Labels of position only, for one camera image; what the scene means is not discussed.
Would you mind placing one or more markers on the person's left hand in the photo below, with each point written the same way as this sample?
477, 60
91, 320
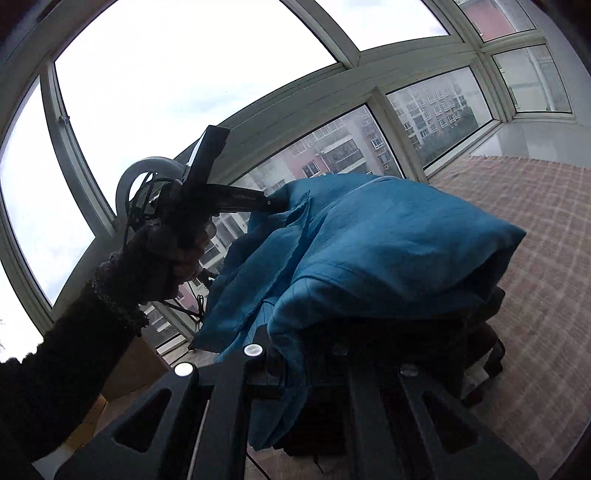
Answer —
184, 263

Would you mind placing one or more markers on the pink plaid tablecloth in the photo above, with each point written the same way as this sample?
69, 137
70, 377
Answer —
545, 277

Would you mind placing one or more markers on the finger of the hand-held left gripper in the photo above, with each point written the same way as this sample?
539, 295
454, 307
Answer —
274, 205

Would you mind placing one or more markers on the blue striped work coat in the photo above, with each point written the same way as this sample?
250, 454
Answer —
369, 240

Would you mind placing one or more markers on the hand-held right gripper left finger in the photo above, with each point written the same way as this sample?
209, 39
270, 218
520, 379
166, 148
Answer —
265, 378

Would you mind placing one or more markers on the person's left forearm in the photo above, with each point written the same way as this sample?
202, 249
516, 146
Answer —
78, 350

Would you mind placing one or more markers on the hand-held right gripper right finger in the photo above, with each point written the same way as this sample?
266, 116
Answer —
358, 415

